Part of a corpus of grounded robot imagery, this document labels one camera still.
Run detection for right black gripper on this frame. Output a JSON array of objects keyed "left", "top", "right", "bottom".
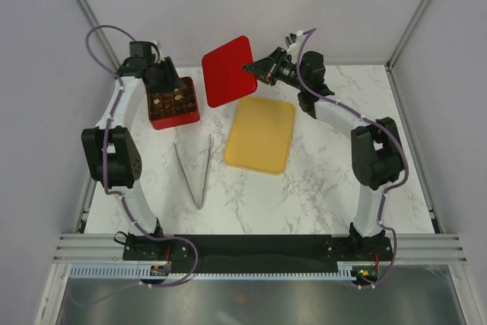
[{"left": 242, "top": 47, "right": 307, "bottom": 92}]

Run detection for red box lid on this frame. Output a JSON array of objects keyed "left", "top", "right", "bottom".
[{"left": 202, "top": 35, "right": 257, "bottom": 108}]

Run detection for red compartment box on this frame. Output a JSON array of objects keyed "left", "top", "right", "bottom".
[{"left": 147, "top": 77, "right": 200, "bottom": 130}]

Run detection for metal serving tongs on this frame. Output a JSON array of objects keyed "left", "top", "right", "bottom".
[{"left": 174, "top": 132, "right": 212, "bottom": 211}]

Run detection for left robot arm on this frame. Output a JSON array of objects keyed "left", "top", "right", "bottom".
[{"left": 81, "top": 40, "right": 169, "bottom": 260}]

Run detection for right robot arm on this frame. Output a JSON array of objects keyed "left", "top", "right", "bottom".
[{"left": 243, "top": 47, "right": 409, "bottom": 260}]

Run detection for yellow plastic tray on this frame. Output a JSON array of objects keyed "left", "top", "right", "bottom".
[{"left": 224, "top": 97, "right": 296, "bottom": 175}]

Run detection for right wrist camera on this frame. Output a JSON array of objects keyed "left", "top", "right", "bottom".
[{"left": 285, "top": 30, "right": 304, "bottom": 54}]

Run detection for left aluminium frame post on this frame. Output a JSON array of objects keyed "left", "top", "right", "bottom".
[{"left": 75, "top": 0, "right": 119, "bottom": 68}]

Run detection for aluminium frame post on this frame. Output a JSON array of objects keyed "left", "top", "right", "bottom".
[
  {"left": 385, "top": 0, "right": 434, "bottom": 72},
  {"left": 75, "top": 0, "right": 119, "bottom": 68}
]

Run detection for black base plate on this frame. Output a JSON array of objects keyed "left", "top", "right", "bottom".
[{"left": 123, "top": 234, "right": 393, "bottom": 273}]

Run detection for right aluminium frame post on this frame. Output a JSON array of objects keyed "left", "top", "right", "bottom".
[{"left": 385, "top": 0, "right": 434, "bottom": 72}]

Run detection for grey slotted cable duct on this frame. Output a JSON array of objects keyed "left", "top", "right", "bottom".
[{"left": 68, "top": 264, "right": 356, "bottom": 281}]

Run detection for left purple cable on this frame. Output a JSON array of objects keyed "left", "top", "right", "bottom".
[{"left": 68, "top": 25, "right": 199, "bottom": 309}]

